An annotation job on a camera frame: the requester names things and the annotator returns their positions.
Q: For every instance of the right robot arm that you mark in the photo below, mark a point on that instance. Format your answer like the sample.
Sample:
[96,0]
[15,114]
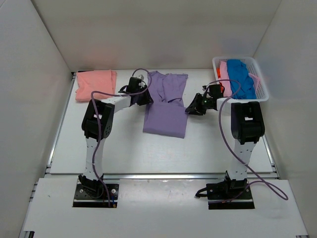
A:
[247,127]

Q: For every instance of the purple t-shirt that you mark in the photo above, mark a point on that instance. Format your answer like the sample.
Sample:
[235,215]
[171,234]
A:
[166,115]

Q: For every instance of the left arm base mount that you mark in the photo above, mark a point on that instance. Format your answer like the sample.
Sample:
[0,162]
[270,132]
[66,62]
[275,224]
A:
[86,198]

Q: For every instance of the blue t-shirt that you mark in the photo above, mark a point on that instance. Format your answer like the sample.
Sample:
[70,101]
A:
[239,76]

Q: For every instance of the light pink t-shirt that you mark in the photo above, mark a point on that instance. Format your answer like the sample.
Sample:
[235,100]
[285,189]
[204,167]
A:
[225,81]

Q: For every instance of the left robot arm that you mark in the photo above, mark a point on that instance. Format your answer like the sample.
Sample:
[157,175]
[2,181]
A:
[97,126]

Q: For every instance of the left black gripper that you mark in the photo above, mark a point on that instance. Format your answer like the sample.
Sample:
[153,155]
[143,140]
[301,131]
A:
[147,99]

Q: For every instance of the white plastic basket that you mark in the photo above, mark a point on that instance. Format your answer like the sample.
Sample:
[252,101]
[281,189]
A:
[253,68]

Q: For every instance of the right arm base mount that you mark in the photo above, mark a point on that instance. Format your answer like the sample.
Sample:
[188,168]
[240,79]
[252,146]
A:
[229,194]

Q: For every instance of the folded salmon pink t-shirt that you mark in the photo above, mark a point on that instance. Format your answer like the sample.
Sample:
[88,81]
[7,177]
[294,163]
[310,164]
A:
[96,80]

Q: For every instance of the orange t-shirt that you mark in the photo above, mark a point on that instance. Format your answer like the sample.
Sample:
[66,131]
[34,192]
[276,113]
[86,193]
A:
[218,73]

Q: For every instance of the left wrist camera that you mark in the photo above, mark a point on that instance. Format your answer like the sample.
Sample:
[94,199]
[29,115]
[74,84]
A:
[140,76]

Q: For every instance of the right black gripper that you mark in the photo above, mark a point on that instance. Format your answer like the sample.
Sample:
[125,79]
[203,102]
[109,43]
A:
[195,108]

